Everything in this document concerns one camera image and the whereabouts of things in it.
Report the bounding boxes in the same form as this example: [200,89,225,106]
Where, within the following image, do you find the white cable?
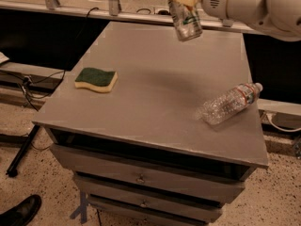
[264,111,301,134]

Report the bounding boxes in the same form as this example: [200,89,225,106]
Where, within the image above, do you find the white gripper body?
[201,0,230,20]

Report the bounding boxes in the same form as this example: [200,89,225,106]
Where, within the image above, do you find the black leather shoe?
[0,194,41,226]

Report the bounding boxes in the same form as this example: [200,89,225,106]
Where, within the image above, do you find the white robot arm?
[175,0,301,41]

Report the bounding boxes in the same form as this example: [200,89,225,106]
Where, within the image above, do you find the silver 7up soda can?
[168,0,202,41]

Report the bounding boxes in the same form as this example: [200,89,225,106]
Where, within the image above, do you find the grey drawer cabinet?
[34,23,268,226]

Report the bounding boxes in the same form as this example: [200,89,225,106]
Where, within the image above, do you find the clear plastic water bottle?
[197,83,263,125]

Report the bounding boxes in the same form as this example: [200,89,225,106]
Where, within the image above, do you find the black tripod leg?
[7,125,40,178]

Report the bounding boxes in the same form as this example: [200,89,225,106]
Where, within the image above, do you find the green and yellow sponge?
[74,68,118,93]

